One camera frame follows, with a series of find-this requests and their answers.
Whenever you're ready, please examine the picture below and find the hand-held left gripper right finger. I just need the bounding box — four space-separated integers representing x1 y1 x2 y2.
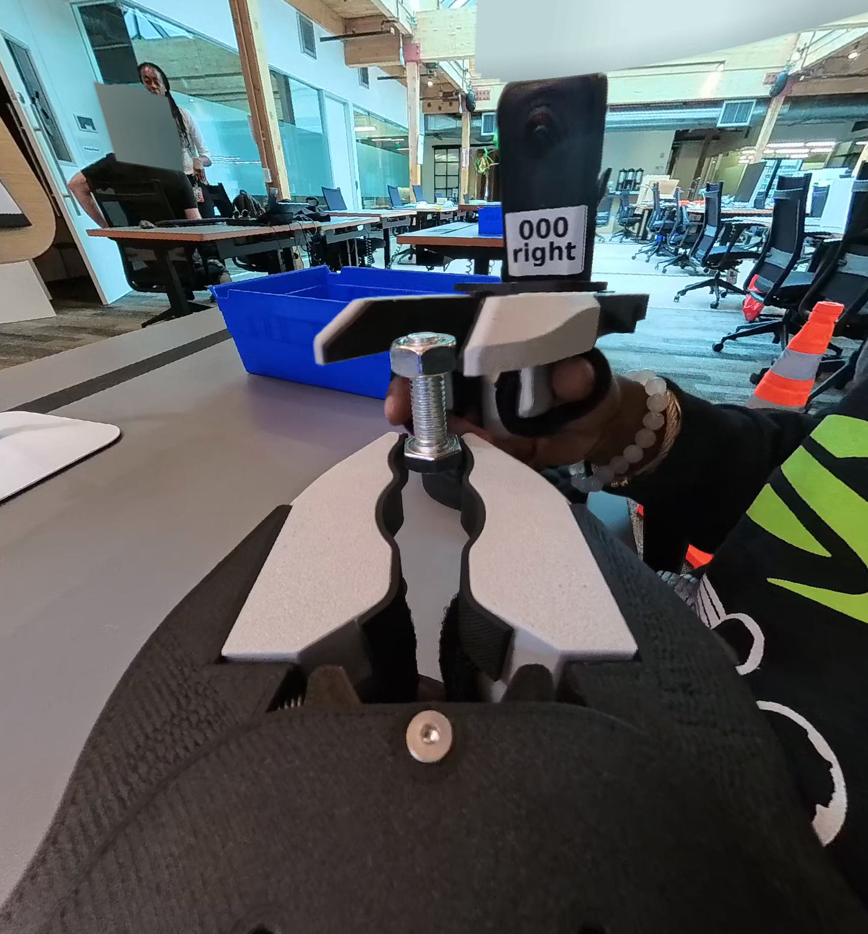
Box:
454 432 639 685

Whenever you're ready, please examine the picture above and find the blue plastic bin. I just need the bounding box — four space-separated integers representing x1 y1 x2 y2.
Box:
210 265 504 401

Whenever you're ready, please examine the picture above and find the black honeycomb cushion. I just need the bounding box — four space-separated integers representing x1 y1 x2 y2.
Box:
421 451 589 512

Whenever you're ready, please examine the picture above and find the black mesh office chair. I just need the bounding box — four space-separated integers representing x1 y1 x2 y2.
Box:
87 177 219 325

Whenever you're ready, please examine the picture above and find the orange traffic cone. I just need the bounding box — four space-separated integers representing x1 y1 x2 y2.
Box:
746 301 845 411
632 503 715 570

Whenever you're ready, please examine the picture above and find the large steel bolt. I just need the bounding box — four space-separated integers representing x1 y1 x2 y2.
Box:
402 333 467 471

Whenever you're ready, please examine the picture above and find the person's right forearm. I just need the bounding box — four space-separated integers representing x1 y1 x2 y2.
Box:
623 387 821 577

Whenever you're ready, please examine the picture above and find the person's right hand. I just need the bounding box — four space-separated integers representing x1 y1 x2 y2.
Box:
384 358 659 469

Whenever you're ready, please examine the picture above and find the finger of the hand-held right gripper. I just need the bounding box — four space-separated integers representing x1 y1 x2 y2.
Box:
313 295 486 366
461 294 602 377

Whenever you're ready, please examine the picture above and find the white bead bracelet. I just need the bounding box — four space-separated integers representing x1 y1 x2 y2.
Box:
571 368 674 493

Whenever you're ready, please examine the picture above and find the large steel nut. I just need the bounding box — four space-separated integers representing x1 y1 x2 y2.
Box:
389 333 458 378

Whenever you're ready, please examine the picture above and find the row of black office chairs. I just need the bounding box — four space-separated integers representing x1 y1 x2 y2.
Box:
602 164 868 366

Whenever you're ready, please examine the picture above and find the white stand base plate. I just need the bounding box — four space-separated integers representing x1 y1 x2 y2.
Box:
0 219 123 521

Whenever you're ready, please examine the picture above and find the gold bracelet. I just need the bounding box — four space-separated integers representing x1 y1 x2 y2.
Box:
609 387 683 488

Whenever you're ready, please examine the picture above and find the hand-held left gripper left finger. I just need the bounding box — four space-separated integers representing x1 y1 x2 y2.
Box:
221 431 416 668

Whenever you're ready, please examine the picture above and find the black hoodie with green print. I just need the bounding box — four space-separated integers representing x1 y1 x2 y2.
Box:
696 306 868 934

